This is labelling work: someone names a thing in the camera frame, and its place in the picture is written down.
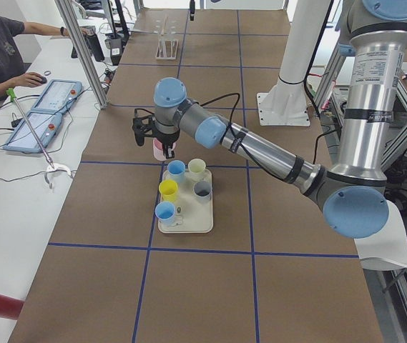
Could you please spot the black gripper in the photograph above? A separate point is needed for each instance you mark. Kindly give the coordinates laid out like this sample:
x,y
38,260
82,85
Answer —
x,y
164,138

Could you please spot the pink plastic cup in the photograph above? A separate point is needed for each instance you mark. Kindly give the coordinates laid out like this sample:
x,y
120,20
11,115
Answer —
x,y
158,151

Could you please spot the light blue plastic cup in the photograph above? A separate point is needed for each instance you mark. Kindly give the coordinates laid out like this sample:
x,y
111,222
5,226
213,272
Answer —
x,y
165,212

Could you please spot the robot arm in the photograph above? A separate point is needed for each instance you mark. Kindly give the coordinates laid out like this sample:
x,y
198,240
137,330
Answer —
x,y
350,193

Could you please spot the pale green plastic cup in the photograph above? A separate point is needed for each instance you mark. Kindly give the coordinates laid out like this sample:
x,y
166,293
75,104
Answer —
x,y
196,169

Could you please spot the yellow plastic cup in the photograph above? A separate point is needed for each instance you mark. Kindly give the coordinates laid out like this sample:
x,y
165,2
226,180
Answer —
x,y
168,190

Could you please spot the grey plastic cup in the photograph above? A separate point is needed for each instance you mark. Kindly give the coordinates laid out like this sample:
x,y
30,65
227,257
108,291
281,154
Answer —
x,y
202,191

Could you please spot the cream plastic tray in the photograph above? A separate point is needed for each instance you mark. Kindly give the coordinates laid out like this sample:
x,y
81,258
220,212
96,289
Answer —
x,y
191,216

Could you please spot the upper blue teach pendant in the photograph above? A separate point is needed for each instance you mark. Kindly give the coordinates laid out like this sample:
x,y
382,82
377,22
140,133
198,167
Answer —
x,y
58,96

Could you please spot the black water bottle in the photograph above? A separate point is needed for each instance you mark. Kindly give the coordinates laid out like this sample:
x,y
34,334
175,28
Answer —
x,y
94,44

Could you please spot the reacher grabber tool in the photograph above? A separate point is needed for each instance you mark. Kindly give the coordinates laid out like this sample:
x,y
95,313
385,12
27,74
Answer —
x,y
53,167

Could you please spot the white wire cup rack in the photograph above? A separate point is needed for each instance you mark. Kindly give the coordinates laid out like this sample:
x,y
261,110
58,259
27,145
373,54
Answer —
x,y
168,43

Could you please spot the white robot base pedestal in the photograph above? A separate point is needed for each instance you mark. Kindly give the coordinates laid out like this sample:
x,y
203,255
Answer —
x,y
286,103

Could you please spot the aluminium frame post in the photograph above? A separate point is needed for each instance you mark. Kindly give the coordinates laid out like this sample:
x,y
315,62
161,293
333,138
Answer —
x,y
70,20

